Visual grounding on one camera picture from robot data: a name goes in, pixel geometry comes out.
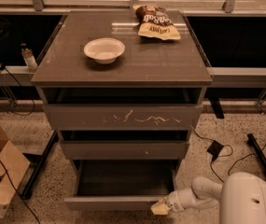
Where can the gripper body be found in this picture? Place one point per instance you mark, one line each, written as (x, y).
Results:
(174, 202)

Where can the grey bottom drawer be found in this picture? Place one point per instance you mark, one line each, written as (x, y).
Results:
(121, 185)

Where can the grey drawer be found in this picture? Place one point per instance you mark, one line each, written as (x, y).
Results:
(125, 145)
(122, 116)
(121, 185)

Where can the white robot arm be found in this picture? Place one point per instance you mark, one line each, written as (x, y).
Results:
(241, 199)

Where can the grey drawer cabinet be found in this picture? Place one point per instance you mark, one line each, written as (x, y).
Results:
(148, 72)

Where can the grey middle drawer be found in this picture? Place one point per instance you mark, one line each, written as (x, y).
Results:
(125, 145)

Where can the grey top drawer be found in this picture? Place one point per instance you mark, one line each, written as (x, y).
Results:
(122, 116)

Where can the black power adapter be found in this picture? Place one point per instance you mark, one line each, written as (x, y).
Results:
(214, 149)

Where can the black left table leg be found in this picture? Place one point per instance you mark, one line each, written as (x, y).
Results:
(37, 162)

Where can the white bowl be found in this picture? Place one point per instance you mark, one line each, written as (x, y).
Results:
(104, 50)

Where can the brown chip bag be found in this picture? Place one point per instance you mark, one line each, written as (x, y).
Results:
(154, 22)

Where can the small clear bottle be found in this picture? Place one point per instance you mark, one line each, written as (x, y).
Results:
(28, 57)

